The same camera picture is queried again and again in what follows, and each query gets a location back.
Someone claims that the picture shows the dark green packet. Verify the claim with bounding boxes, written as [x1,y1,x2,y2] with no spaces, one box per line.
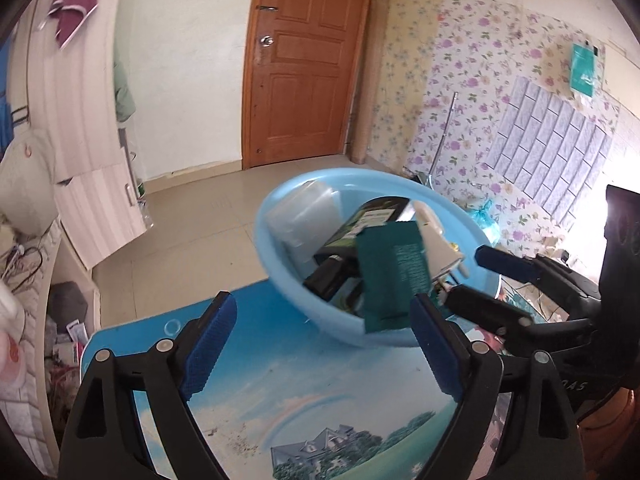
[356,221,433,334]

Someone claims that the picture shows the black shampoo bottle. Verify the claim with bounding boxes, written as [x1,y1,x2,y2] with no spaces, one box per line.
[302,196,416,303]

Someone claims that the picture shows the white charger plug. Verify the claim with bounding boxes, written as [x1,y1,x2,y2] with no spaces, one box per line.
[400,201,473,286]

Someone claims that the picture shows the brown wooden door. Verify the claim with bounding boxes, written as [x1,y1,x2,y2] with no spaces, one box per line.
[241,0,377,170]

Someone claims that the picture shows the brick-pattern side counter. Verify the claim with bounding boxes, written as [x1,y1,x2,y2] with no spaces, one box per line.
[0,220,66,476]

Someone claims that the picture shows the light blue plastic basin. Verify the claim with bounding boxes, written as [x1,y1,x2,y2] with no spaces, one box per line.
[252,167,501,348]

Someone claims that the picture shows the white electric kettle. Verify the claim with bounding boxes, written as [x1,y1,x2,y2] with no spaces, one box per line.
[0,280,26,336]

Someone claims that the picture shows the printed scenery desktop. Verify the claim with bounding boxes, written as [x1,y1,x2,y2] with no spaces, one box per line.
[80,280,506,480]

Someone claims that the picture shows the blue bag strap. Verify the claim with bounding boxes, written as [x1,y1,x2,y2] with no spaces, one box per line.
[0,40,21,131]

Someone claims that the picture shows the black cables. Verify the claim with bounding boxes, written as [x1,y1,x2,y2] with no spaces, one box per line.
[0,242,43,293]

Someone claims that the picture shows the grey tote bag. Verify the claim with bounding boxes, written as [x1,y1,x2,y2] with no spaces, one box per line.
[0,127,61,236]

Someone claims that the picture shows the light blue plastic bag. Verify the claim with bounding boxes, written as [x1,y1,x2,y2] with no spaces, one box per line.
[467,199,501,241]

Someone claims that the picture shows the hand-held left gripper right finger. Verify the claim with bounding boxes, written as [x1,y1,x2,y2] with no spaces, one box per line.
[410,293,587,480]

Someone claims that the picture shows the white wardrobe cabinet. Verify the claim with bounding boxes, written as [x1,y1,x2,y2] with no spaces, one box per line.
[10,0,148,271]

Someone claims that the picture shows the teal paper bag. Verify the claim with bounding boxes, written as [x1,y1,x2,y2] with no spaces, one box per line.
[570,42,606,98]

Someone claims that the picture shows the orange cushion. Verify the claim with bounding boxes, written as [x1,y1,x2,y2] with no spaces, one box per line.
[575,385,640,461]

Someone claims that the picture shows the green jacket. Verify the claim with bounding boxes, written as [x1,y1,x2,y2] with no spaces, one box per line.
[114,60,137,123]

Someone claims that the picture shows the clear plastic storage box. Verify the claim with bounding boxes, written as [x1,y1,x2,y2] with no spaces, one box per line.
[265,181,346,281]

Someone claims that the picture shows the dark grey bin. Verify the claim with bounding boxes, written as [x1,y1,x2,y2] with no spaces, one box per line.
[47,282,98,336]

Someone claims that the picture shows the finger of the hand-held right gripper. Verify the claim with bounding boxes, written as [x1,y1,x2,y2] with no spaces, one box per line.
[445,285,596,356]
[474,245,599,319]

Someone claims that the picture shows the pink cup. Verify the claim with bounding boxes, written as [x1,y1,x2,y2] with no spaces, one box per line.
[0,332,23,391]

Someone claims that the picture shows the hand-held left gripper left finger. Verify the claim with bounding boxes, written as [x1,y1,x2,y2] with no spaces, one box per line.
[59,290,238,480]

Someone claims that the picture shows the red white packet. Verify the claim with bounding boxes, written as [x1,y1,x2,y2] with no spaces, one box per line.
[67,320,88,361]

